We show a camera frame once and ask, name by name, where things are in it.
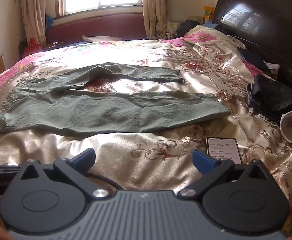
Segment beige floral curtain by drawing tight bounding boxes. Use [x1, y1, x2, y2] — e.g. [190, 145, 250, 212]
[141, 0, 169, 40]
[20, 0, 62, 45]

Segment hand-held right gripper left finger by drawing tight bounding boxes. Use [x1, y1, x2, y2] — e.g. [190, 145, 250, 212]
[16, 148, 109, 201]

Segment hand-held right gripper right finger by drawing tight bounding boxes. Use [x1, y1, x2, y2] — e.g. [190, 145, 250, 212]
[177, 149, 273, 200]

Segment red bag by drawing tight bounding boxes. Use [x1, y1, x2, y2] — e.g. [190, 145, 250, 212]
[22, 38, 40, 58]

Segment dark wooden headboard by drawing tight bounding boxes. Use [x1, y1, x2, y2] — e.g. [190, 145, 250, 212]
[212, 0, 292, 110]

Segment pile of dark clothes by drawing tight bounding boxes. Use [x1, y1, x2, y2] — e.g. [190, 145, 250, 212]
[176, 19, 221, 39]

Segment floral satin bedspread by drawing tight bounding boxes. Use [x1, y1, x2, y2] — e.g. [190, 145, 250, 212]
[0, 25, 292, 238]

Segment dark red upholstered bench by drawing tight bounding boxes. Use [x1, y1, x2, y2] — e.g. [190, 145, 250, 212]
[46, 12, 148, 44]

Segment beige pillow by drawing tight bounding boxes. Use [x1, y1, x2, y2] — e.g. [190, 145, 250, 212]
[82, 33, 121, 43]

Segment green pants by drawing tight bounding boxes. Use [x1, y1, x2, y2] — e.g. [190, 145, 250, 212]
[0, 62, 231, 133]

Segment yellow package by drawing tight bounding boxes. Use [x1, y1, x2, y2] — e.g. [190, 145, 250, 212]
[203, 5, 215, 22]

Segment white sock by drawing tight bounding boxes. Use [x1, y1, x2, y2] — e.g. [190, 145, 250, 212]
[279, 111, 292, 143]

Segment dark blue cloth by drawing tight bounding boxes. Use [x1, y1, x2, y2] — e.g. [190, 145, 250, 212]
[237, 47, 269, 72]

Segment smartphone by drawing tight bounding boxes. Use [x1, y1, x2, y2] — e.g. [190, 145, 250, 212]
[206, 137, 243, 165]

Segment black cable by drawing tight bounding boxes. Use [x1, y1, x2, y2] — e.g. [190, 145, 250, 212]
[86, 173, 123, 190]

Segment dark grey knitted garment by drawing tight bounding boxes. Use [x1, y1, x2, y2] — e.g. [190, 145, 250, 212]
[246, 74, 292, 123]

